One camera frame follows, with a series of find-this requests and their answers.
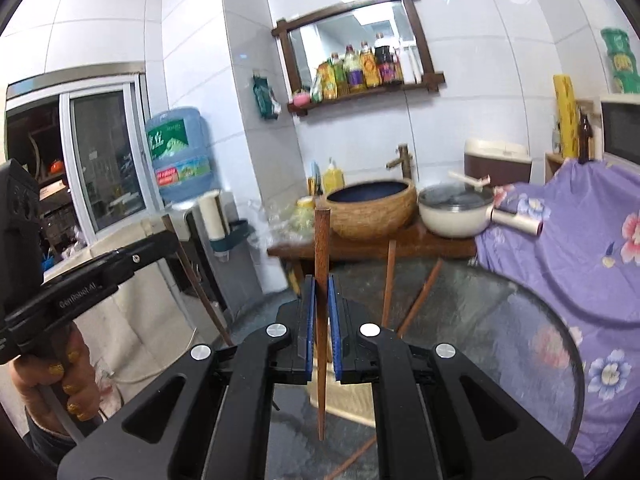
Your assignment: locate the aluminium sliding window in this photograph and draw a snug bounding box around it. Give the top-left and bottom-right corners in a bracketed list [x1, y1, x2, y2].
[5, 60, 166, 271]

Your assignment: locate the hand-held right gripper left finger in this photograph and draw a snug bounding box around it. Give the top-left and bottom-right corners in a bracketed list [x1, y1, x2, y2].
[57, 275, 317, 480]

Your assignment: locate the beige plastic utensil holder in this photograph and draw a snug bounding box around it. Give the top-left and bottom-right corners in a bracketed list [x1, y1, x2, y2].
[324, 347, 377, 428]

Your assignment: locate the paper cup dispenser teal holder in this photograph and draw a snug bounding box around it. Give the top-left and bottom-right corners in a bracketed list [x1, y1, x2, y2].
[196, 189, 256, 261]

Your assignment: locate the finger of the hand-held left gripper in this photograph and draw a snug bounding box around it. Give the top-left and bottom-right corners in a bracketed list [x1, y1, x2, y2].
[107, 231, 181, 288]

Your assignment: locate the purple floral cloth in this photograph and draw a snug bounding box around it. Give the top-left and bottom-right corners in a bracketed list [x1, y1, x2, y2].
[475, 159, 640, 471]

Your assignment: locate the white cable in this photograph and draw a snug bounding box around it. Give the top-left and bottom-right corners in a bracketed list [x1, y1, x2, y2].
[37, 385, 86, 446]

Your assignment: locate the person's left hand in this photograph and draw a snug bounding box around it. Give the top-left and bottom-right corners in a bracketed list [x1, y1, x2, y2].
[9, 319, 100, 433]

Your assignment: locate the white microwave oven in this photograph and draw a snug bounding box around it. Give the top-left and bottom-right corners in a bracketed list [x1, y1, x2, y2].
[600, 92, 640, 166]

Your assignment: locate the brown white rice cooker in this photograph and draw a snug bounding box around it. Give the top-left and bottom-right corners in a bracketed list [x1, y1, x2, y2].
[463, 139, 533, 191]

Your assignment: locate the cream cooking pot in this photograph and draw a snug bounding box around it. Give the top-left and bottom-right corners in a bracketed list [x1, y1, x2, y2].
[417, 182, 543, 239]

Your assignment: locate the cream cloth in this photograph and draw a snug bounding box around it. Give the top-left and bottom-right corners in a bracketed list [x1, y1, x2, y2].
[100, 280, 236, 391]

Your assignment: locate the dark wooden framed mirror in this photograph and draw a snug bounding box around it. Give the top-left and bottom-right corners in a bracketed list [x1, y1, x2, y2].
[271, 0, 446, 117]

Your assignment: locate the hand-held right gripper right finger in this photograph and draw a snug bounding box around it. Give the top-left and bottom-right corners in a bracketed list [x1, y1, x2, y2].
[327, 275, 586, 480]

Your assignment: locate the yellow plastic roll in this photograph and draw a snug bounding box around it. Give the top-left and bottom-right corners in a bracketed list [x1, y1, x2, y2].
[552, 74, 581, 159]

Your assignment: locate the bronze bamboo faucet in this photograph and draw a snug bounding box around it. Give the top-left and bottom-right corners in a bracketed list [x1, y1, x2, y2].
[386, 144, 415, 181]

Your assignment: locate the clear plastic bag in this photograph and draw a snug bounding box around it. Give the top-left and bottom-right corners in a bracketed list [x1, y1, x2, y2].
[250, 195, 331, 248]

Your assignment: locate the green oil bottle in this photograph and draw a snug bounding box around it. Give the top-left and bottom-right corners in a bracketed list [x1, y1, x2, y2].
[330, 51, 349, 97]

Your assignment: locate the brown glass bottle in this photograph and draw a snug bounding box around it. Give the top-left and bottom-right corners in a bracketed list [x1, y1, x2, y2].
[577, 112, 594, 162]

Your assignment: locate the dark wooden counter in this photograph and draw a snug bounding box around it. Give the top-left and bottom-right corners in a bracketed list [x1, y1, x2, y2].
[267, 220, 478, 291]

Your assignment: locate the purple label bottle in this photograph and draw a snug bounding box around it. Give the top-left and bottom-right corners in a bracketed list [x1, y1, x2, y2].
[344, 45, 367, 93]

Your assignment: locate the white rice paddle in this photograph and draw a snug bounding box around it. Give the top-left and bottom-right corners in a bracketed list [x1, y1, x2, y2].
[448, 170, 492, 192]

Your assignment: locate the blue water bottle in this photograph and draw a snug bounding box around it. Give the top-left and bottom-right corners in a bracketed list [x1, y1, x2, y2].
[144, 106, 212, 204]

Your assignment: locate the yellow dish soap bottle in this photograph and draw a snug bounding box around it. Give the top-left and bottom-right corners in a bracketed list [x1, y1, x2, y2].
[322, 157, 346, 196]

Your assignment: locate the glass pot lid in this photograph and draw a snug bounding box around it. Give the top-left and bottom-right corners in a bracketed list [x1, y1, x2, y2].
[418, 182, 496, 209]

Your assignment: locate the small wooden rack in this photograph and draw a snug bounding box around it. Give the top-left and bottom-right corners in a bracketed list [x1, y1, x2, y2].
[545, 152, 566, 183]

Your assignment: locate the yellow seasoning packet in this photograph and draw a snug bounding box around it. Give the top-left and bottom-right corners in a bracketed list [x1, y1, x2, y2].
[317, 60, 338, 101]

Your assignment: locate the person's dark denim clothing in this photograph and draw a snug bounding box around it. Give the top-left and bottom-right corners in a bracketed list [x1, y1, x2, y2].
[24, 420, 81, 461]

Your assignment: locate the brown ribbed sink basin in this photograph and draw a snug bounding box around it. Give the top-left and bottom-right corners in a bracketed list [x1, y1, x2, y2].
[325, 178, 417, 240]

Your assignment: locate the white grey water dispenser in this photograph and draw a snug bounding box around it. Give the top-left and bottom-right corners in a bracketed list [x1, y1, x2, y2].
[141, 207, 236, 321]

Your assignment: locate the dark soy sauce bottle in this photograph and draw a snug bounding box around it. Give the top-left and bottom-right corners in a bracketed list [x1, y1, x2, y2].
[374, 32, 403, 85]

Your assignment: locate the orange label bottle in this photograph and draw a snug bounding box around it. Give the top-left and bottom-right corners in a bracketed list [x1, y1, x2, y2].
[359, 41, 379, 88]

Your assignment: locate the green hanging packet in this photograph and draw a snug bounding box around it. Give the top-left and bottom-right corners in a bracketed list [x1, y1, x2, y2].
[251, 74, 282, 121]

